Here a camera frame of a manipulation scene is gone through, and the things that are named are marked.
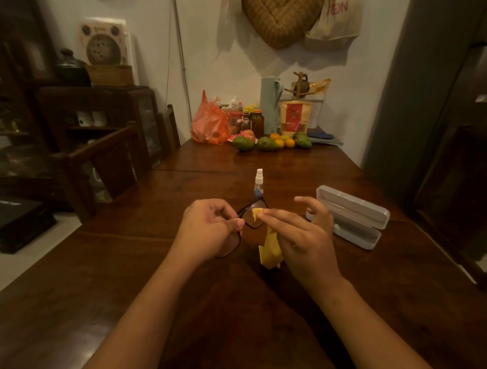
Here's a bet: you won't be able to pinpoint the person's right hand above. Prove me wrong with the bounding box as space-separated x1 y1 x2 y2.
257 196 343 293

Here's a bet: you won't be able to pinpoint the person's left hand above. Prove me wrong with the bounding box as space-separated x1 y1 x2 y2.
173 198 245 267

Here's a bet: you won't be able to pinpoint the black eyeglasses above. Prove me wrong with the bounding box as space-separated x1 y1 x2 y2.
215 198 269 260

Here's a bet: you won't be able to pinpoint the yellow cleaning cloth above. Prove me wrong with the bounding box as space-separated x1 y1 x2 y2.
251 207 284 270

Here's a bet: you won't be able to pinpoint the person's left forearm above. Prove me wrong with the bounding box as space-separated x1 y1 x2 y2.
82 249 204 369

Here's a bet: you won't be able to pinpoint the person's right forearm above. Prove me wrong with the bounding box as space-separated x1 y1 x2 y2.
304 277 432 369

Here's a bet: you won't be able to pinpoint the green mango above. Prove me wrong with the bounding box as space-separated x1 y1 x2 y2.
256 137 281 153
292 131 313 149
232 136 255 152

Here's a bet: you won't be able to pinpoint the pink plastic item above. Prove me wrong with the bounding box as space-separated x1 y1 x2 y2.
228 130 256 143

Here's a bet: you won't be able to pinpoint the amber glass bottle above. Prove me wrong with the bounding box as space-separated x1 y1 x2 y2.
251 109 265 139

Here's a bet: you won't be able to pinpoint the orange plastic bag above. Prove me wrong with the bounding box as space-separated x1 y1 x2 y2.
191 90 231 145

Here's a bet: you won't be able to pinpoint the white open glasses case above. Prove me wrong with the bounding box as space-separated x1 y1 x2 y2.
306 185 391 251

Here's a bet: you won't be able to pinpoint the paper pouch with red label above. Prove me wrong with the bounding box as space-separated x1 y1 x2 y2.
280 101 312 137

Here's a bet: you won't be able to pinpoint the dark blue folded cloth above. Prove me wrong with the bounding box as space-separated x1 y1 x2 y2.
307 129 343 146

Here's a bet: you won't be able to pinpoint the pale green thermos jug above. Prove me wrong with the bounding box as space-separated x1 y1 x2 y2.
260 77 284 135

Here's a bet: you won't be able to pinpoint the white perforated basket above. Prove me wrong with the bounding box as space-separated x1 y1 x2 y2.
279 99 324 130

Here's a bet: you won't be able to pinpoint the wooden mug tree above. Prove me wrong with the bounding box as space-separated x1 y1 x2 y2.
284 71 311 102

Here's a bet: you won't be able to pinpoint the yellow snack packet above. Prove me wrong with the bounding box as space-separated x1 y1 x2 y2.
308 79 332 96

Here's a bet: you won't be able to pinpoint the dark wooden glass cabinet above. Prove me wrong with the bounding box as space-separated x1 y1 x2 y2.
36 85 163 168

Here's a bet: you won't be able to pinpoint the woven straw hat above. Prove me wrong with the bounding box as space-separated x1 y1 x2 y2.
241 0 326 50

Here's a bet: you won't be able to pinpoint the black box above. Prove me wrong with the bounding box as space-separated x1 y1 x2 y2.
0 197 57 254

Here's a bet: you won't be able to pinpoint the dark wooden door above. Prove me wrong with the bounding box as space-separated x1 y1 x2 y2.
361 0 487 291

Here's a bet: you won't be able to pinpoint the box with round pattern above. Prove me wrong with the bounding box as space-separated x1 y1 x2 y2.
79 17 134 67

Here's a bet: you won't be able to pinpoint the dark lidded pot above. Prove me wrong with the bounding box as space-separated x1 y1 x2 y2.
55 48 92 87

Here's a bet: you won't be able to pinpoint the beige tote bag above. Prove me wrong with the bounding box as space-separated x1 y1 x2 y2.
304 0 364 42

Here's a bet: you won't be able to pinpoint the thin wall cable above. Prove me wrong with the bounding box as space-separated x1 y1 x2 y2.
170 0 193 123

